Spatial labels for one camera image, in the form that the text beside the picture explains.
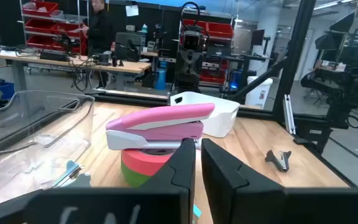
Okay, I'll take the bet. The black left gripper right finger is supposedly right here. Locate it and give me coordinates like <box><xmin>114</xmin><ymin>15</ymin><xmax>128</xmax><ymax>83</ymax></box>
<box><xmin>201</xmin><ymin>138</ymin><xmax>358</xmax><ymax>224</ymax></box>

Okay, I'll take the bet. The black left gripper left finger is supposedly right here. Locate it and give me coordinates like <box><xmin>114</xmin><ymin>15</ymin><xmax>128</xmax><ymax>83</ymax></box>
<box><xmin>0</xmin><ymin>138</ymin><xmax>196</xmax><ymax>224</ymax></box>

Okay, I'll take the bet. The teal stapler remover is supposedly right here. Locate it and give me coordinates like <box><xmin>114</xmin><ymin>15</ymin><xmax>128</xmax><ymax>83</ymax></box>
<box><xmin>193</xmin><ymin>203</ymin><xmax>203</xmax><ymax>220</ymax></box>

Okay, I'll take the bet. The green tape roll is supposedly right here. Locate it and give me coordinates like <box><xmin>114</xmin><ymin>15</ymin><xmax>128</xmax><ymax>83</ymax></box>
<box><xmin>120</xmin><ymin>161</ymin><xmax>152</xmax><ymax>189</ymax></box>

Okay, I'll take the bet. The red tape roll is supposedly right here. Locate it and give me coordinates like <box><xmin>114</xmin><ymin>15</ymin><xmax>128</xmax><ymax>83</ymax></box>
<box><xmin>121</xmin><ymin>148</ymin><xmax>177</xmax><ymax>177</ymax></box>

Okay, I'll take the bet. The black stapler remover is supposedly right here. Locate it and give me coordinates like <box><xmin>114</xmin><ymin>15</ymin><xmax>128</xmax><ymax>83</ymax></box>
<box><xmin>264</xmin><ymin>149</ymin><xmax>292</xmax><ymax>172</ymax></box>

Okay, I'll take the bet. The pink stapler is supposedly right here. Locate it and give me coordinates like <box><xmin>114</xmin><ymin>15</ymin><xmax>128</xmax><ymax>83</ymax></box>
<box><xmin>105</xmin><ymin>102</ymin><xmax>216</xmax><ymax>151</ymax></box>

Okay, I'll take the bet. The blue barrel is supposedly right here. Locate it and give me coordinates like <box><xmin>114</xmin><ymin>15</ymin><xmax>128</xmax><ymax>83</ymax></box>
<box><xmin>155</xmin><ymin>68</ymin><xmax>168</xmax><ymax>91</ymax></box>

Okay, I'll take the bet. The shelf rack with red bins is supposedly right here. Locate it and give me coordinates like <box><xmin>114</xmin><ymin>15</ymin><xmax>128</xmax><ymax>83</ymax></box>
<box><xmin>19</xmin><ymin>0</ymin><xmax>90</xmax><ymax>55</ymax></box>
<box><xmin>178</xmin><ymin>18</ymin><xmax>235</xmax><ymax>86</ymax></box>

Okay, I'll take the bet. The wooden workbench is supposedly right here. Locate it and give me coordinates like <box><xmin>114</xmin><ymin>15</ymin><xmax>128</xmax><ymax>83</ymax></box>
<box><xmin>0</xmin><ymin>51</ymin><xmax>152</xmax><ymax>94</ymax></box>

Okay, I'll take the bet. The white plastic bin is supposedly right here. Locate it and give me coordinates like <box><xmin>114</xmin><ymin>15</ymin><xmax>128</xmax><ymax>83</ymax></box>
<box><xmin>169</xmin><ymin>91</ymin><xmax>241</xmax><ymax>139</ymax></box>

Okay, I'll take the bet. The white trash can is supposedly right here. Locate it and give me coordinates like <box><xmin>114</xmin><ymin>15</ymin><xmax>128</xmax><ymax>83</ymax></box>
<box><xmin>245</xmin><ymin>76</ymin><xmax>273</xmax><ymax>110</ymax></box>

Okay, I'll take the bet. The person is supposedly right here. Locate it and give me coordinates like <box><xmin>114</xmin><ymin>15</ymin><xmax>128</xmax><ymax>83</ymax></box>
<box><xmin>82</xmin><ymin>0</ymin><xmax>115</xmax><ymax>90</ymax></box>

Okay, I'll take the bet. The small clear plastic bin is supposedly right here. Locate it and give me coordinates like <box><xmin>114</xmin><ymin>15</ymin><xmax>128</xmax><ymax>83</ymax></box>
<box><xmin>0</xmin><ymin>90</ymin><xmax>95</xmax><ymax>212</ymax></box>

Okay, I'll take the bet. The background robot rig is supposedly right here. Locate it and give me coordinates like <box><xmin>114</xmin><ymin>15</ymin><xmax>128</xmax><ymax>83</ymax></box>
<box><xmin>300</xmin><ymin>11</ymin><xmax>358</xmax><ymax>134</ymax></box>

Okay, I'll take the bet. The blue plastic crate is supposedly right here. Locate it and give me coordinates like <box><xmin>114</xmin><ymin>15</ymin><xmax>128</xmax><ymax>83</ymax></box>
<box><xmin>0</xmin><ymin>80</ymin><xmax>16</xmax><ymax>100</ymax></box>

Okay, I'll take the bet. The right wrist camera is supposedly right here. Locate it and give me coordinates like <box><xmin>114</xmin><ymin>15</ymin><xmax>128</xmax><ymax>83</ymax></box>
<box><xmin>181</xmin><ymin>29</ymin><xmax>207</xmax><ymax>53</ymax></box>

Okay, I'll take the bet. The black right camera cable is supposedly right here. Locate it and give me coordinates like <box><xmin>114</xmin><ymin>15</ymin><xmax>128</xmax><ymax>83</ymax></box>
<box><xmin>180</xmin><ymin>1</ymin><xmax>210</xmax><ymax>40</ymax></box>

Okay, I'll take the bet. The silver aluminium bracket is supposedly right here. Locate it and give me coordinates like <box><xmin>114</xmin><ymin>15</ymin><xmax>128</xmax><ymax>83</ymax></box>
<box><xmin>283</xmin><ymin>94</ymin><xmax>296</xmax><ymax>135</ymax></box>

